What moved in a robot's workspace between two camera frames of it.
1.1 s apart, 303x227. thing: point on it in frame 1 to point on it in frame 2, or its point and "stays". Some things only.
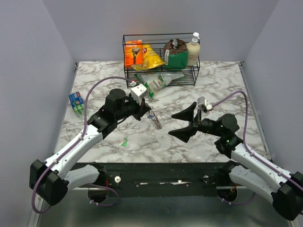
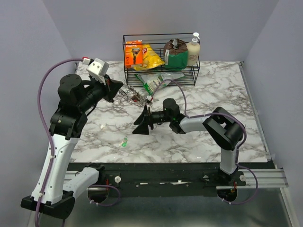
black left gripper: x=142 y=109 to x=111 y=89
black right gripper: x=187 y=114 to x=145 y=118
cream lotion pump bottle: x=193 y=49 stays
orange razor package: x=133 y=53 stays
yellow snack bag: x=151 y=59 stays
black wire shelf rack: x=160 y=59 stays
